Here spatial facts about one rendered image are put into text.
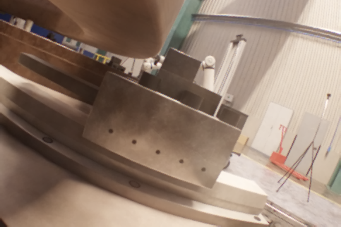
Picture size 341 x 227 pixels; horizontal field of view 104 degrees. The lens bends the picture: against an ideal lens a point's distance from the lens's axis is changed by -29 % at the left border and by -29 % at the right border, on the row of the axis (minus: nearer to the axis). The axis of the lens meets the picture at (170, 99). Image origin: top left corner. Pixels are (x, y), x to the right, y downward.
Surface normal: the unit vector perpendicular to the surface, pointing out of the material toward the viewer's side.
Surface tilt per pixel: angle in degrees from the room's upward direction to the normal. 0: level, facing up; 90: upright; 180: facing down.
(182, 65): 90
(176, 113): 90
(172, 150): 90
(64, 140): 90
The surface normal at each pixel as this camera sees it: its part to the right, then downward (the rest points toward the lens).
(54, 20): -0.21, -0.05
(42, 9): 0.00, 0.04
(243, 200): 0.17, -0.23
